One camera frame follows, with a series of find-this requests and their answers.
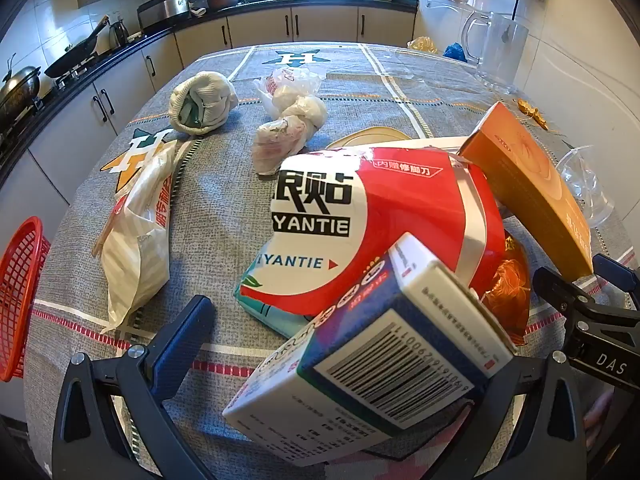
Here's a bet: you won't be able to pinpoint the red foil snack packet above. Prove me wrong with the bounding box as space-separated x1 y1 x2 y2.
472 230 532 346

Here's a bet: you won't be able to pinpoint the cream kitchen base cabinets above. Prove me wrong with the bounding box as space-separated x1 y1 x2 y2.
0 7 418 221

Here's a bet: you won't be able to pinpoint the steel pot with lid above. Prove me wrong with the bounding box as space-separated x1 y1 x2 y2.
0 52 42 116

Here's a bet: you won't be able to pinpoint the teal and white packet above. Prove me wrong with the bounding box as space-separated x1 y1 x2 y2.
234 280 323 339

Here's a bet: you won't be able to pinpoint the striped white plastic bag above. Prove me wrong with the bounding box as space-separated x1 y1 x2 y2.
92 139 181 333

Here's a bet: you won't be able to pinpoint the rolled white cloth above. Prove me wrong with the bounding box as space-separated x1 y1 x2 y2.
168 71 239 137

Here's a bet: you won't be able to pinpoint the clear plastic container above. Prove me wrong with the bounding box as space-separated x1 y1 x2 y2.
555 145 616 228

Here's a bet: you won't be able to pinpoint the yellow bowl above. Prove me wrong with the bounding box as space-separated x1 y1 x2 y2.
326 127 412 151

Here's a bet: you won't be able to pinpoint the red and white plastic bag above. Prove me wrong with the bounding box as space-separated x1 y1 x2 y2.
239 144 507 317

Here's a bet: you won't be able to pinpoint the grey printed tablecloth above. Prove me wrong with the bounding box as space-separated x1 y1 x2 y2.
22 44 640 480

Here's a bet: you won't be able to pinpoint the black wok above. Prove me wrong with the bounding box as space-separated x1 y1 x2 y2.
44 15 111 78

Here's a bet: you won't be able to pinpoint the knotted white plastic bag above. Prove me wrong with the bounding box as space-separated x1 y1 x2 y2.
251 66 328 177

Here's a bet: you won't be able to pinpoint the blue and white medicine box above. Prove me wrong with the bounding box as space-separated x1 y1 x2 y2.
222 232 518 461

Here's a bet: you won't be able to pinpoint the black kitchen countertop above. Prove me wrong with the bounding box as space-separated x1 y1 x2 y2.
0 0 418 161

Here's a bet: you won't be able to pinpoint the steel kettle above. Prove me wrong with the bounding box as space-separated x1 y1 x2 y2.
107 17 132 50

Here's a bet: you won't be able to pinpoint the person's right hand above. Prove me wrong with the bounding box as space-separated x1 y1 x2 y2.
584 392 617 456

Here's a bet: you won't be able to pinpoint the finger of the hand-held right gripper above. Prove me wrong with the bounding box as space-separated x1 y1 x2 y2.
531 266 601 322
592 254 640 311

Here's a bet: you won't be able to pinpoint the clear plastic pitcher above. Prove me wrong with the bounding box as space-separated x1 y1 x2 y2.
460 11 530 95

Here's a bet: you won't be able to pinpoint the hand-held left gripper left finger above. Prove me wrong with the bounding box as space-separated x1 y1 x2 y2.
50 294 221 480

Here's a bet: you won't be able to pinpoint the yellow plastic bag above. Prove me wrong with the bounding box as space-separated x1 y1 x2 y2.
407 36 446 55

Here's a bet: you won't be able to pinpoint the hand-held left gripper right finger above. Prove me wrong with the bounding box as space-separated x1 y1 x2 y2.
360 345 596 480

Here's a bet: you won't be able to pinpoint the red plastic basket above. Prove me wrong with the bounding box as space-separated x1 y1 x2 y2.
0 216 52 382

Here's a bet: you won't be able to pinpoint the black and steel electric cooker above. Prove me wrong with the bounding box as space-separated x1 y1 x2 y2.
136 0 193 31

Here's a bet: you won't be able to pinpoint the orange cardboard box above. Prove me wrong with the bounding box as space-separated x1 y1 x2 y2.
457 101 594 281

